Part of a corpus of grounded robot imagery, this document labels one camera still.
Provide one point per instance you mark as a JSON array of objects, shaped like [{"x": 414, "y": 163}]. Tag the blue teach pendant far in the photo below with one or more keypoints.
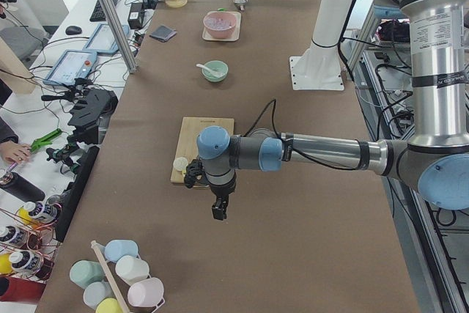
[{"x": 102, "y": 41}]

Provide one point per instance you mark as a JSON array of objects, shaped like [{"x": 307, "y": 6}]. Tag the blue teach pendant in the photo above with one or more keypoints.
[
  {"x": 72, "y": 64},
  {"x": 102, "y": 41}
]

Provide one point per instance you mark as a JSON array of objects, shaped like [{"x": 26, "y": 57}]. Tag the person hand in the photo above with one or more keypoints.
[{"x": 12, "y": 152}]

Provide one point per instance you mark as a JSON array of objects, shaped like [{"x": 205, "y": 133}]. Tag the pile of clear ice cubes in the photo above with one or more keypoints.
[{"x": 217, "y": 23}]

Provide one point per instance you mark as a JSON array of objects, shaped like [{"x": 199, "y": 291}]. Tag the bamboo cutting board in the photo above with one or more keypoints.
[{"x": 191, "y": 127}]

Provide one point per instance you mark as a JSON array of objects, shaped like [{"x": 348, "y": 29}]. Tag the green plastic cup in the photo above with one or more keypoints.
[{"x": 85, "y": 272}]

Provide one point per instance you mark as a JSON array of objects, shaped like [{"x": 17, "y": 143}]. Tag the grey plastic cup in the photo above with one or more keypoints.
[{"x": 96, "y": 292}]

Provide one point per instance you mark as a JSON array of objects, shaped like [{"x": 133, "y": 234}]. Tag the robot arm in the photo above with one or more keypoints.
[{"x": 433, "y": 162}]

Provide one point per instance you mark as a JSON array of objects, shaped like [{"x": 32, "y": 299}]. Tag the pink bowl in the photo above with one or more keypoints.
[{"x": 226, "y": 33}]

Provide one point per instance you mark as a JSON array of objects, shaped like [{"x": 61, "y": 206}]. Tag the cream rectangular tray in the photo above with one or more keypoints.
[{"x": 232, "y": 38}]

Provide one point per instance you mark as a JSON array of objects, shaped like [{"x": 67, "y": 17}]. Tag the yellow plastic cup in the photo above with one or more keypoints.
[{"x": 109, "y": 305}]

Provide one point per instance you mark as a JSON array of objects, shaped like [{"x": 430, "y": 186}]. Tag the green plastic clamp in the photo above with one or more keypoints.
[{"x": 45, "y": 140}]

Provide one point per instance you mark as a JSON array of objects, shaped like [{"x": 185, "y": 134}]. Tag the black power adapter box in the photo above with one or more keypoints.
[{"x": 136, "y": 15}]

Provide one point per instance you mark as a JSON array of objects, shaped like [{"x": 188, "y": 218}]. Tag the blue teach pendant near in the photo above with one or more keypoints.
[{"x": 72, "y": 64}]

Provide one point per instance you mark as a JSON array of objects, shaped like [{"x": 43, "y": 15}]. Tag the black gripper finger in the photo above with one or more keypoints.
[{"x": 219, "y": 209}]

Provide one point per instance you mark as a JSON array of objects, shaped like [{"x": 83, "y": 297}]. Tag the white ceramic spoon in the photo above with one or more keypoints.
[{"x": 206, "y": 68}]

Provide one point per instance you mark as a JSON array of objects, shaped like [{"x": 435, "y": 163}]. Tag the blue plastic cup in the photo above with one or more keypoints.
[{"x": 116, "y": 249}]

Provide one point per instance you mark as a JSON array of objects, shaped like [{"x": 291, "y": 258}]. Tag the aluminium frame post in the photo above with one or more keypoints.
[{"x": 116, "y": 27}]

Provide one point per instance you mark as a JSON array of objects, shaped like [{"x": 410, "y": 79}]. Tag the white plastic cup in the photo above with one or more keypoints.
[{"x": 132, "y": 269}]

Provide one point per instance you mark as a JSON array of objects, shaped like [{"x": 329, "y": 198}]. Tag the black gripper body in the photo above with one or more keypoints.
[{"x": 221, "y": 193}]

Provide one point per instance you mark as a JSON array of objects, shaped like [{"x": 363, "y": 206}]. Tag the grey folded cloth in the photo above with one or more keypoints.
[{"x": 163, "y": 33}]

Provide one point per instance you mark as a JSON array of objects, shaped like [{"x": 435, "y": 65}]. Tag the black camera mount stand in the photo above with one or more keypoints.
[{"x": 91, "y": 112}]

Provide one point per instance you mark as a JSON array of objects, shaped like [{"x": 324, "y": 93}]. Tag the black computer mouse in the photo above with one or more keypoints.
[{"x": 73, "y": 30}]

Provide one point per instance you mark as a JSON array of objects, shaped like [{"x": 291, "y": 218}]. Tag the metal ice scoop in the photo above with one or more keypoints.
[{"x": 240, "y": 4}]

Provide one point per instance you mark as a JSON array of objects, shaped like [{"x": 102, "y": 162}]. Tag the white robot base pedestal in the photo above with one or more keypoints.
[{"x": 319, "y": 67}]

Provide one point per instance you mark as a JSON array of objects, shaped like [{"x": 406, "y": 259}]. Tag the mint green bowl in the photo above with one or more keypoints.
[{"x": 218, "y": 71}]

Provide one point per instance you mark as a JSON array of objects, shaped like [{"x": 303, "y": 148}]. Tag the white onion half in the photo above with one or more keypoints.
[{"x": 180, "y": 163}]

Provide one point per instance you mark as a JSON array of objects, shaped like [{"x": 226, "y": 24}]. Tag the pink plastic cup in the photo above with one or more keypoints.
[{"x": 146, "y": 293}]

